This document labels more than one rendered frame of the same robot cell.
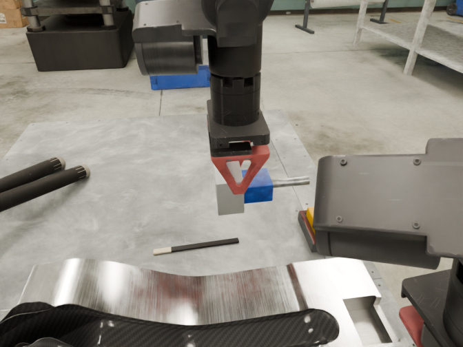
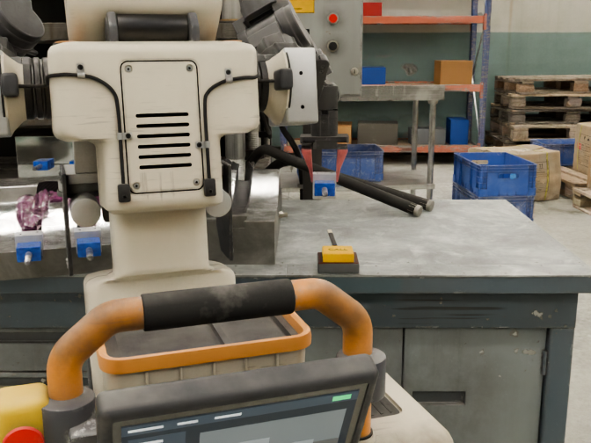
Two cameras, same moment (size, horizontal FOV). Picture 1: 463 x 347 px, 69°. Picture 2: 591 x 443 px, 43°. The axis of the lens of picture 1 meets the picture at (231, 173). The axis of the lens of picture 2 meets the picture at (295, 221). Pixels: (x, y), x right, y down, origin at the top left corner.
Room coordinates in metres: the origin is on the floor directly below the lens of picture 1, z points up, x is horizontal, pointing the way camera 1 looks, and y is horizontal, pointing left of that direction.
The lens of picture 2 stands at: (0.53, -1.59, 1.24)
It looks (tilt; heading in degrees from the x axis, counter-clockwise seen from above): 14 degrees down; 98
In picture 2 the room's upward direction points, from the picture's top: straight up
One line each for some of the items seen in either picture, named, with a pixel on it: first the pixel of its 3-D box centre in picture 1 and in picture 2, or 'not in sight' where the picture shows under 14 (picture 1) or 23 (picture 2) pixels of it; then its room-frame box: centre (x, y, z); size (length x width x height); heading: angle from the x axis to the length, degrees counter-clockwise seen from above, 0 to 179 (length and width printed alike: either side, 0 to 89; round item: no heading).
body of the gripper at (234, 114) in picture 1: (235, 100); (324, 127); (0.36, 0.00, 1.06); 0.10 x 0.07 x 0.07; 6
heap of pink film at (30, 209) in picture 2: not in sight; (58, 200); (-0.22, -0.06, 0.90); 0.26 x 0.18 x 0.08; 115
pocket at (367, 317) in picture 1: (368, 328); (233, 227); (0.20, -0.15, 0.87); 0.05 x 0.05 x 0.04; 7
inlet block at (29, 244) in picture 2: not in sight; (28, 253); (-0.15, -0.33, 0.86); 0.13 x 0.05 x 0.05; 115
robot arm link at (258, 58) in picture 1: (229, 46); (324, 97); (0.36, 0.00, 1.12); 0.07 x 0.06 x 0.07; 92
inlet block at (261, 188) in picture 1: (262, 184); (324, 189); (0.37, -0.04, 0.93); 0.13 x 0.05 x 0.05; 97
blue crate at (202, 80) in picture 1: (181, 71); not in sight; (3.30, 0.50, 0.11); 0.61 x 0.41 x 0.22; 97
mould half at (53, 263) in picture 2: not in sight; (56, 219); (-0.22, -0.06, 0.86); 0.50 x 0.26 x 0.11; 115
